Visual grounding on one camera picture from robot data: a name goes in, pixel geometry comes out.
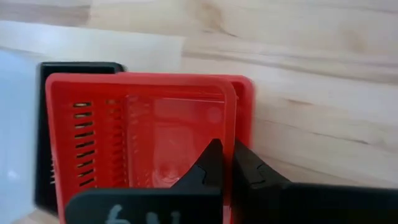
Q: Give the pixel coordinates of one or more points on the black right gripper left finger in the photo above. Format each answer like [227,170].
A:
[186,202]

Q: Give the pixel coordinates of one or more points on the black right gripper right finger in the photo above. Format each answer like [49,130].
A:
[280,202]

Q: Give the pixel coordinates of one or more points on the black slotted plastic basket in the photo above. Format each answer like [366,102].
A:
[42,124]

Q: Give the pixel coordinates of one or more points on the clear plastic bin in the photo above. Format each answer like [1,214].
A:
[93,46]

